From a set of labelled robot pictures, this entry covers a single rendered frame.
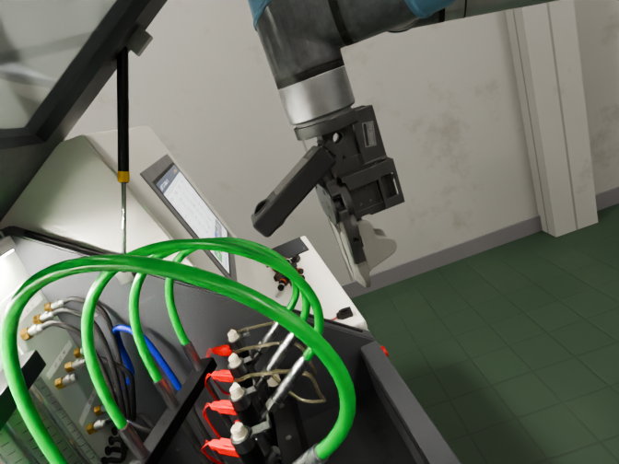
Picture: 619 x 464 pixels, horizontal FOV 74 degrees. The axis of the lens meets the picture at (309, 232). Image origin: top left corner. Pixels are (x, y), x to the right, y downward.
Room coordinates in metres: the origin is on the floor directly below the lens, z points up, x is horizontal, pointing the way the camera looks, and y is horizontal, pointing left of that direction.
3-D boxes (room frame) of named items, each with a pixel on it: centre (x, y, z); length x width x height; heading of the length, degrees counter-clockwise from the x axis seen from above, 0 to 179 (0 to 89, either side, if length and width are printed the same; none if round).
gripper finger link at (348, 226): (0.44, -0.04, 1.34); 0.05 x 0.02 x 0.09; 6
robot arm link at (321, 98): (0.46, -0.06, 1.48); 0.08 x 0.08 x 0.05
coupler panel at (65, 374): (0.64, 0.46, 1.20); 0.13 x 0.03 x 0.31; 6
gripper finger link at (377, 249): (0.44, -0.06, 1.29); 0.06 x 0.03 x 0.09; 96
